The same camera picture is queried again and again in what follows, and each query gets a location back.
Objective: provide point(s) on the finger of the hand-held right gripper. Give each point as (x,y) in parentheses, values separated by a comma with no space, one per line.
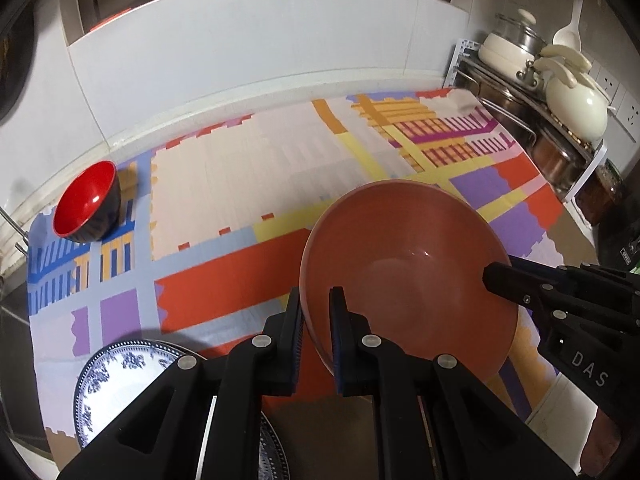
(600,277)
(510,280)

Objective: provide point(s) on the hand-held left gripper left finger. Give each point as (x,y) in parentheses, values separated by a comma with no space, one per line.
(295,340)

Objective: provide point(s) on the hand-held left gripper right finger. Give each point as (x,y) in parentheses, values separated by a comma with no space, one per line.
(340,340)

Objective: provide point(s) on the pink bowl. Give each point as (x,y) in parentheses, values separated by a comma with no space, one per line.
(410,270)

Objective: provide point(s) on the blue patterned white plate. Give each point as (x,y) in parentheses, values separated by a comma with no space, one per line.
(115,380)

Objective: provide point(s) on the person's right hand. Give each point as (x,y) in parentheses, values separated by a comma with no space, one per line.
(606,440)

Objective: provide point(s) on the dark glass jar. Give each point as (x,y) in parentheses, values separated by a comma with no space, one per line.
(602,192)

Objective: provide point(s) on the colourful patchwork mat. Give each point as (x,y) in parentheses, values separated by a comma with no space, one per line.
(210,285)

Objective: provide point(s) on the metal pot rack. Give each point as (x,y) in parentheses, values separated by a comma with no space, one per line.
(525,120)

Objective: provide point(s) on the cream white kettle pot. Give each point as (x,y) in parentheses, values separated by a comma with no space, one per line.
(575,105)

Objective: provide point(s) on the steel pot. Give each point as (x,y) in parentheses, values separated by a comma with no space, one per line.
(505,95)

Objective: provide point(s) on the white perforated board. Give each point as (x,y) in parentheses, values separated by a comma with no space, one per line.
(462,65)

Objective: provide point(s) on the white cooking pot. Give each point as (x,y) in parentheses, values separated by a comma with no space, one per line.
(505,52)

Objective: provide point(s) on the white ladle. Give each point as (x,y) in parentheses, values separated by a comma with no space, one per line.
(567,35)

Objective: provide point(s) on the glass pot lid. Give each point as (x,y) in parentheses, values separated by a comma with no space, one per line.
(520,27)

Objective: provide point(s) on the red and black bowl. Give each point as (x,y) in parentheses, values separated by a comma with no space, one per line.
(82,200)

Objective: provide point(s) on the metal faucet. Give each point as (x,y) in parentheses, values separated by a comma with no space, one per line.
(12,232)

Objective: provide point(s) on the round dark hanging pan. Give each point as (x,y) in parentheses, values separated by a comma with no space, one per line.
(15,60)

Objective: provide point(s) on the white wall sockets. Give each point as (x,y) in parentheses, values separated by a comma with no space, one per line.
(622,97)

